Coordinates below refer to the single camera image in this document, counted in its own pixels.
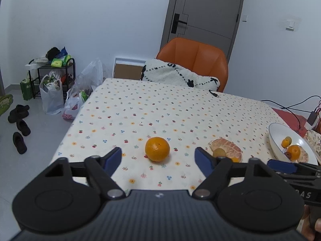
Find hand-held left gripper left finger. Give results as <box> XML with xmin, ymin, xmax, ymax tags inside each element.
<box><xmin>45</xmin><ymin>147</ymin><xmax>126</xmax><ymax>200</ymax></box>

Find black door handle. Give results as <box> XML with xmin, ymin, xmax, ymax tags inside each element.
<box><xmin>171</xmin><ymin>13</ymin><xmax>188</xmax><ymax>34</ymax></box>

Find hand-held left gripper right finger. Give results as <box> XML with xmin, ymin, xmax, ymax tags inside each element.
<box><xmin>192</xmin><ymin>147</ymin><xmax>273</xmax><ymax>200</ymax></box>

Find white cushion with black pattern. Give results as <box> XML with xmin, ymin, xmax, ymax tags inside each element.
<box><xmin>141</xmin><ymin>58</ymin><xmax>221</xmax><ymax>90</ymax></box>

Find white framed cork board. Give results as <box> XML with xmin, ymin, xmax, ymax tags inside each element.
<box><xmin>113</xmin><ymin>57</ymin><xmax>147</xmax><ymax>81</ymax></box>

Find clear plastic bag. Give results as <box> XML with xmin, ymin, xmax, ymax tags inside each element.
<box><xmin>75</xmin><ymin>59</ymin><xmax>104</xmax><ymax>96</ymax></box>

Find black slipper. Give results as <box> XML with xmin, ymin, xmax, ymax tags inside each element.
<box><xmin>16</xmin><ymin>119</ymin><xmax>31</xmax><ymax>137</ymax></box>
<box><xmin>7</xmin><ymin>105</ymin><xmax>30</xmax><ymax>123</ymax></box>
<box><xmin>12</xmin><ymin>132</ymin><xmax>27</xmax><ymax>154</ymax></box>

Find white bowl with blue rim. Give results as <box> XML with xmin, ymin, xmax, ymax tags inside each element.
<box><xmin>268</xmin><ymin>123</ymin><xmax>318</xmax><ymax>166</ymax></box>

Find green and blue packets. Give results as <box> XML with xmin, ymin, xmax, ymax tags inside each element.
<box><xmin>51</xmin><ymin>46</ymin><xmax>72</xmax><ymax>67</ymax></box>

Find black shoe rack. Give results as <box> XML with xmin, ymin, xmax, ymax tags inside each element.
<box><xmin>28</xmin><ymin>58</ymin><xmax>76</xmax><ymax>99</ymax></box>

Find white and red plastic bag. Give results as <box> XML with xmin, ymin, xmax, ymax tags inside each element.
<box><xmin>62</xmin><ymin>90</ymin><xmax>84</xmax><ymax>120</ymax></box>

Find large orange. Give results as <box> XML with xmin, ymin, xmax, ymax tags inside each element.
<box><xmin>287</xmin><ymin>145</ymin><xmax>301</xmax><ymax>159</ymax></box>
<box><xmin>145</xmin><ymin>137</ymin><xmax>170</xmax><ymax>162</ymax></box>

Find patterned tissue box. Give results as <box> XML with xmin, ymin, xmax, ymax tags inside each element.
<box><xmin>303</xmin><ymin>130</ymin><xmax>321</xmax><ymax>161</ymax></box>

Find black cloth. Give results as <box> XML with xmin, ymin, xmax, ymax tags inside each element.
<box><xmin>46</xmin><ymin>47</ymin><xmax>61</xmax><ymax>59</ymax></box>

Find grey door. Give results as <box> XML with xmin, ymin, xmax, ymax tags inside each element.
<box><xmin>160</xmin><ymin>0</ymin><xmax>247</xmax><ymax>58</ymax></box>

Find green slipper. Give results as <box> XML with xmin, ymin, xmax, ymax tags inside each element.
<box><xmin>0</xmin><ymin>94</ymin><xmax>13</xmax><ymax>116</ymax></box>

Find red table mat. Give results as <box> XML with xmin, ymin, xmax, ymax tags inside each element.
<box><xmin>272</xmin><ymin>107</ymin><xmax>314</xmax><ymax>134</ymax></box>

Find person's right hand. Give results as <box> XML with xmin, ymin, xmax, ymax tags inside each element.
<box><xmin>300</xmin><ymin>204</ymin><xmax>321</xmax><ymax>241</ymax></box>

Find white paper bundle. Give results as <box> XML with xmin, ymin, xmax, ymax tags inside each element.
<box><xmin>25</xmin><ymin>57</ymin><xmax>49</xmax><ymax>67</ymax></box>

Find red cable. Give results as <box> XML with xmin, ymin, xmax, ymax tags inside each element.
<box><xmin>315</xmin><ymin>100</ymin><xmax>321</xmax><ymax>132</ymax></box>

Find orange chair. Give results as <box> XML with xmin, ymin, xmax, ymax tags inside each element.
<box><xmin>156</xmin><ymin>37</ymin><xmax>229</xmax><ymax>92</ymax></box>

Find peeled pomelo piece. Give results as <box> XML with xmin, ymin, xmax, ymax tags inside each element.
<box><xmin>208</xmin><ymin>138</ymin><xmax>243</xmax><ymax>162</ymax></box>
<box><xmin>297</xmin><ymin>146</ymin><xmax>310</xmax><ymax>163</ymax></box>

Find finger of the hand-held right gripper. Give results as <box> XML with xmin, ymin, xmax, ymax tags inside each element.
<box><xmin>267</xmin><ymin>159</ymin><xmax>321</xmax><ymax>174</ymax></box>
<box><xmin>275</xmin><ymin>172</ymin><xmax>321</xmax><ymax>183</ymax></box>

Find green box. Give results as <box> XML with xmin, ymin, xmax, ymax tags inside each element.
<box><xmin>20</xmin><ymin>72</ymin><xmax>33</xmax><ymax>101</ymax></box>

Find black power cable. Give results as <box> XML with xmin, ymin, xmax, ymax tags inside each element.
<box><xmin>260</xmin><ymin>95</ymin><xmax>321</xmax><ymax>128</ymax></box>

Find black and white charger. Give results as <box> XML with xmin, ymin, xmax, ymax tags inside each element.
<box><xmin>305</xmin><ymin>110</ymin><xmax>319</xmax><ymax>130</ymax></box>

